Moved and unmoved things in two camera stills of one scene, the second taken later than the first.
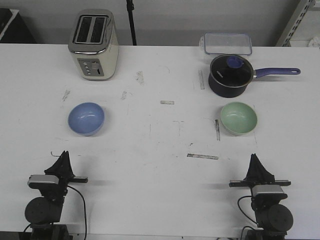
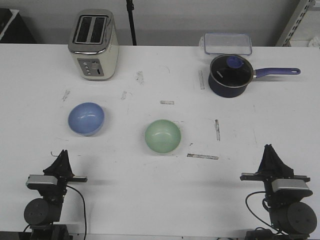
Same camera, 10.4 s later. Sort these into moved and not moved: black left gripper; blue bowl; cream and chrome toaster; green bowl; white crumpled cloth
Moved: green bowl
Not moved: white crumpled cloth; cream and chrome toaster; black left gripper; blue bowl
